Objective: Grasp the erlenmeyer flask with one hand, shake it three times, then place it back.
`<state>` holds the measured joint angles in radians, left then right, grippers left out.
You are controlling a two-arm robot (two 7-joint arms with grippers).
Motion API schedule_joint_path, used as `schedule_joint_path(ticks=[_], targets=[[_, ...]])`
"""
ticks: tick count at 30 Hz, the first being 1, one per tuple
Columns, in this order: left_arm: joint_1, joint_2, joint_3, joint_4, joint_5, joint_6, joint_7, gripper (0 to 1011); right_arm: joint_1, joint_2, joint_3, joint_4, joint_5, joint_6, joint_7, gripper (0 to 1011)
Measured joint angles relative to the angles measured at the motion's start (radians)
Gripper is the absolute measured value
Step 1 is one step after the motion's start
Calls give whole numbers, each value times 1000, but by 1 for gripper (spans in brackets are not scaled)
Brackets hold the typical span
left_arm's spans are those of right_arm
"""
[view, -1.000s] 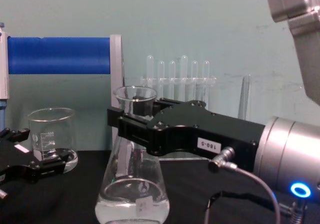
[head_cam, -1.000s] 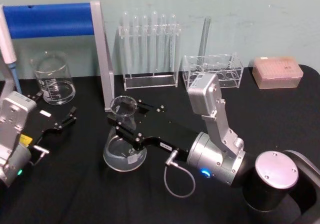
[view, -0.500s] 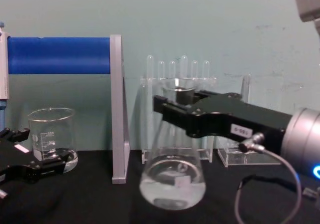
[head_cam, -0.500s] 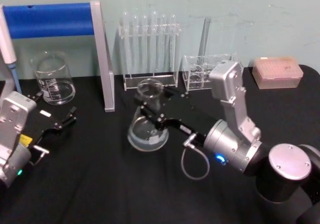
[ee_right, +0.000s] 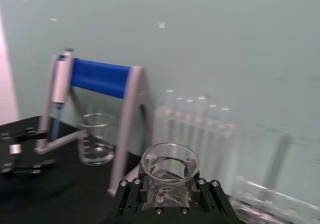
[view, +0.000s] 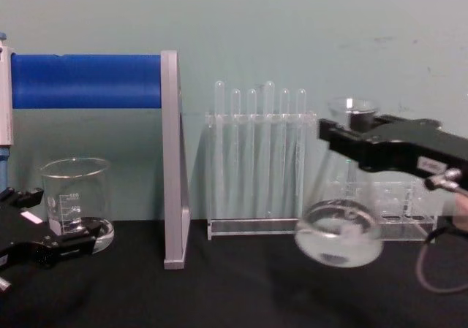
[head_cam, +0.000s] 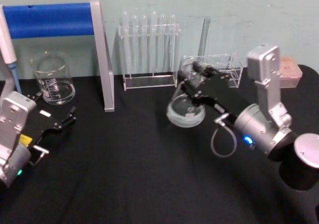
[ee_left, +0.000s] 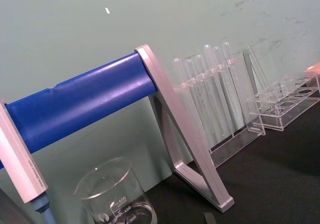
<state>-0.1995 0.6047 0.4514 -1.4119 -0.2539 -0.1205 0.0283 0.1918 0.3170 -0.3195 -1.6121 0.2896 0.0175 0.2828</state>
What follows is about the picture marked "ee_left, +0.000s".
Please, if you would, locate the pink object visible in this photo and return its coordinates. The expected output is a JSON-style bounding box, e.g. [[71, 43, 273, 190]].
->
[[304, 61, 320, 75]]

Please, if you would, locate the clear acrylic dropper rack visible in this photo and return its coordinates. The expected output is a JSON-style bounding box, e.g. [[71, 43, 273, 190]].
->
[[163, 46, 267, 168]]

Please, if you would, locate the clear glass beaker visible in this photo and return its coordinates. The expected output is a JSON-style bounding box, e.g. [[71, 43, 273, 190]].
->
[[73, 156, 158, 224]]

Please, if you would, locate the grey pipette with blue tip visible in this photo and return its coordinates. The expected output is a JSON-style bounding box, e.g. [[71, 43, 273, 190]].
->
[[0, 99, 52, 224]]

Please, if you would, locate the clear acrylic test tube rack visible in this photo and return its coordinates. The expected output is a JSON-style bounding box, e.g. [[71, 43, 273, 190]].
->
[[245, 71, 320, 132]]

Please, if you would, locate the grey pipette stand blue bar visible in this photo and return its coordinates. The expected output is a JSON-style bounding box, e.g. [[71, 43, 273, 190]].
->
[[0, 44, 235, 213]]

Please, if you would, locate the black table cloth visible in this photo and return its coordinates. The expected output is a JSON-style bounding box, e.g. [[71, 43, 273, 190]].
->
[[142, 89, 320, 224]]

